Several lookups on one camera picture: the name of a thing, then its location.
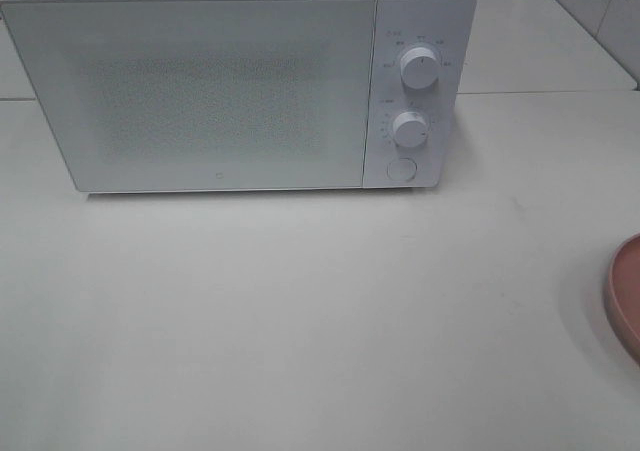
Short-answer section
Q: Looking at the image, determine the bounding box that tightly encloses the round white door-release button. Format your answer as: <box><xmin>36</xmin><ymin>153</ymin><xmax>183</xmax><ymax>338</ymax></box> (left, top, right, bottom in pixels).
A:
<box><xmin>387</xmin><ymin>158</ymin><xmax>417</xmax><ymax>183</ymax></box>

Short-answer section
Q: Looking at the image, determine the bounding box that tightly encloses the lower white timer knob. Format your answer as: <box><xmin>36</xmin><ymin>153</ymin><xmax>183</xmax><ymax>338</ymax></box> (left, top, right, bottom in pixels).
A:
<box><xmin>391</xmin><ymin>111</ymin><xmax>429</xmax><ymax>148</ymax></box>

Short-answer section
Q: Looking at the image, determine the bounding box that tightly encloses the white microwave door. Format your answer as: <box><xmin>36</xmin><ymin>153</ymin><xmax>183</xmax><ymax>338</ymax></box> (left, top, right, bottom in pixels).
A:
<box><xmin>2</xmin><ymin>0</ymin><xmax>375</xmax><ymax>193</ymax></box>

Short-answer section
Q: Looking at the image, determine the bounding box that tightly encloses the white microwave oven body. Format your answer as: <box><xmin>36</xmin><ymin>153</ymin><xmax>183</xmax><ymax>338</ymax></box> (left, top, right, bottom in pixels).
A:
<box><xmin>1</xmin><ymin>0</ymin><xmax>477</xmax><ymax>192</ymax></box>

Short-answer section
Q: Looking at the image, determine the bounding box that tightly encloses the pink round plate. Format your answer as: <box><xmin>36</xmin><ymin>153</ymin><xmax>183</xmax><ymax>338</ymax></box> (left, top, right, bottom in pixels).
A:
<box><xmin>604</xmin><ymin>234</ymin><xmax>639</xmax><ymax>363</ymax></box>

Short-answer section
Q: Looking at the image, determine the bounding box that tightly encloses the upper white power knob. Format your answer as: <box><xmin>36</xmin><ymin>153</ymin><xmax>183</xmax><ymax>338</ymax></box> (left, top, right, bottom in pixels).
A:
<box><xmin>400</xmin><ymin>46</ymin><xmax>440</xmax><ymax>90</ymax></box>

